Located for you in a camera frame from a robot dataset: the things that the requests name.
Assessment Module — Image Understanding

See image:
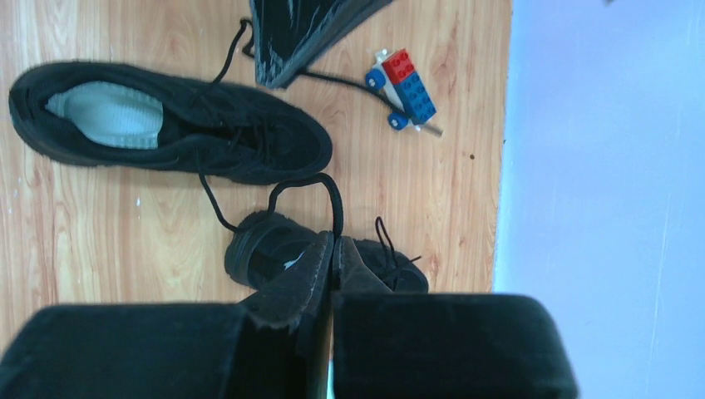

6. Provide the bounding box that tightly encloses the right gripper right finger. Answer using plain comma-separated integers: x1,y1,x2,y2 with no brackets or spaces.
330,236,579,399

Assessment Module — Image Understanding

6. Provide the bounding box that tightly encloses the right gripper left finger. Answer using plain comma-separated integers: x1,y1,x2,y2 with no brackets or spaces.
0,231,335,399

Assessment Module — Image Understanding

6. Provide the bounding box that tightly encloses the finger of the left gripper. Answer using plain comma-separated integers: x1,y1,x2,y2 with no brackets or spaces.
249,0,312,88
276,1,391,88

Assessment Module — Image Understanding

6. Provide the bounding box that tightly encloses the black shoelace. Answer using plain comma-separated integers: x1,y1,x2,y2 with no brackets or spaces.
375,216,422,291

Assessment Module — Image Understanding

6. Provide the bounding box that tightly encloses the black sneaker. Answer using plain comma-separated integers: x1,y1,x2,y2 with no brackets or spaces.
8,62,333,185
224,211,429,293

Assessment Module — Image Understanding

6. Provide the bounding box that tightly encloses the toy brick car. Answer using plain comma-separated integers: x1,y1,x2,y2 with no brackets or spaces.
365,49,443,137

